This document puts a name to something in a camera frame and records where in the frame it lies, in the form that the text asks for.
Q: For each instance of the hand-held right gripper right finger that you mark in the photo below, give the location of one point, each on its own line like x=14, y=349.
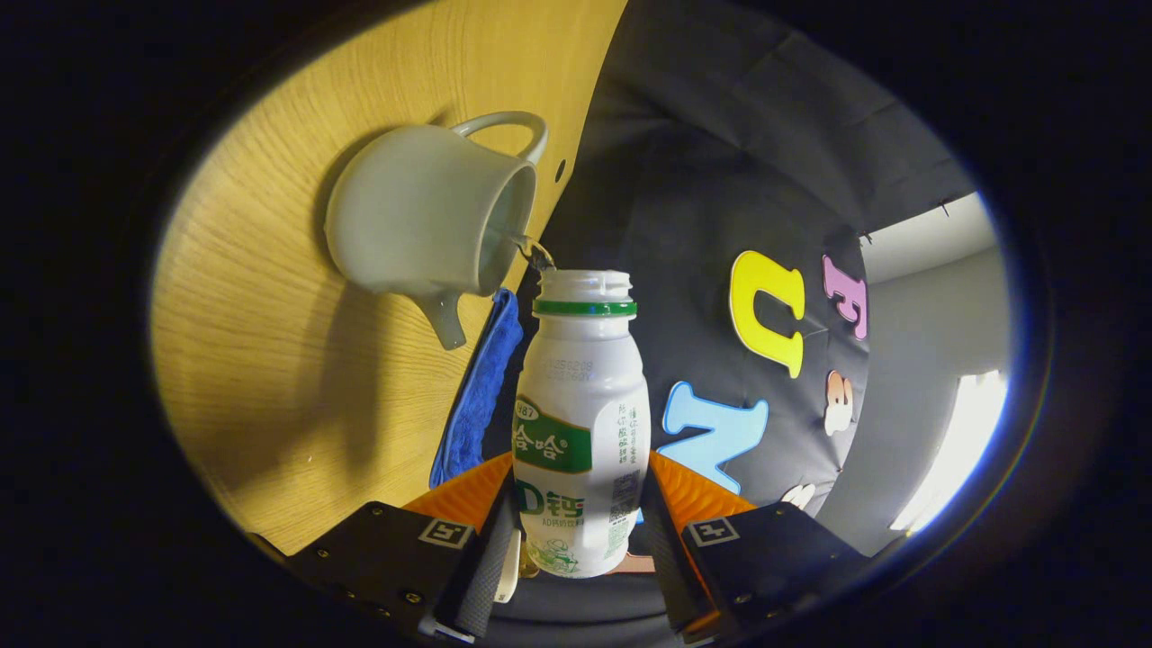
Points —
x=666, y=567

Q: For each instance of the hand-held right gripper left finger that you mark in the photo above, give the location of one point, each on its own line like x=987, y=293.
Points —
x=486, y=585

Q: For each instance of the white green-label water bottle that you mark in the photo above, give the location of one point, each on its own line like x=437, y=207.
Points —
x=580, y=405

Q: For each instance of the white ceramic teacup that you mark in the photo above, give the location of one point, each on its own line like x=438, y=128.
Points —
x=414, y=216

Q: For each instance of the blue towel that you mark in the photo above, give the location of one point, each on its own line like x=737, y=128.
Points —
x=481, y=387

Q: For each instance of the black backdrop cloth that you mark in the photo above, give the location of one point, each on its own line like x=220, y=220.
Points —
x=720, y=162

